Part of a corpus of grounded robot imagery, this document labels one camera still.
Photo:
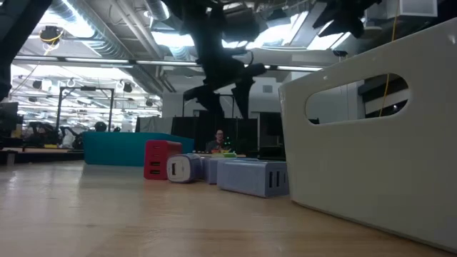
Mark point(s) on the neighbouring wooden table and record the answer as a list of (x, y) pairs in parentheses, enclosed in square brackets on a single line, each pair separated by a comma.
[(43, 155)]

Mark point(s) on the grey board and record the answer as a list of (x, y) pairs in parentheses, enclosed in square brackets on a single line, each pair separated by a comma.
[(153, 124)]

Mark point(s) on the black monitor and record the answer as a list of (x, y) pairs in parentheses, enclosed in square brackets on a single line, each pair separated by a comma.
[(9, 119)]

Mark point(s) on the black round ceiling device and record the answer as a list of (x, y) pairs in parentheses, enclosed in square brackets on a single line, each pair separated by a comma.
[(50, 34)]

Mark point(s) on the black round object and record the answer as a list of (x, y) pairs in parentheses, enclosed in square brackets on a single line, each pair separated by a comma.
[(101, 126)]

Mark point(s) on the teal plastic bin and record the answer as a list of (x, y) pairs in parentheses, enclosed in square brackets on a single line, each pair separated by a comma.
[(114, 149)]

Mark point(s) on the red box charger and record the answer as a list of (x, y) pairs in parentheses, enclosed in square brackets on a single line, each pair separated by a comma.
[(160, 157)]

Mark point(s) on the white blue USB charger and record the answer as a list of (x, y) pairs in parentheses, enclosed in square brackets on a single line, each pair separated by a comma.
[(184, 168)]

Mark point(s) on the person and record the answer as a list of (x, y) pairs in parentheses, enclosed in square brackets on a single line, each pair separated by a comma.
[(218, 142)]

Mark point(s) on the light blue box charger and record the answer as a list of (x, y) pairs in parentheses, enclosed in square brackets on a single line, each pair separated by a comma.
[(250, 177), (211, 170)]

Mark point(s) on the black partition panels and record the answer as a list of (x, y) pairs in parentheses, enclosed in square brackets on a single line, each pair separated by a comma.
[(267, 135)]

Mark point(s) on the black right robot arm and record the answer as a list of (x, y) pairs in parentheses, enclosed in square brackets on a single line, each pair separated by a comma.
[(346, 16)]

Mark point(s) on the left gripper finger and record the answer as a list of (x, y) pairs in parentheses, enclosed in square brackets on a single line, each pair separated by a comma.
[(209, 96), (248, 85)]

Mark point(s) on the suspended linear light fixture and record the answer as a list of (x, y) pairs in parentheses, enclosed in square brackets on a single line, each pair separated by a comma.
[(96, 60)]

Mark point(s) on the green white plug charger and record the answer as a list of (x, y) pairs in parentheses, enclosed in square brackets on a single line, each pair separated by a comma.
[(223, 155)]

